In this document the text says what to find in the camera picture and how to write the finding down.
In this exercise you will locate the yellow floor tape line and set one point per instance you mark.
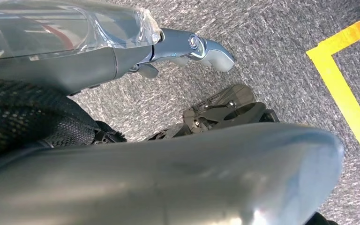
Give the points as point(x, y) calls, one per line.
point(338, 90)

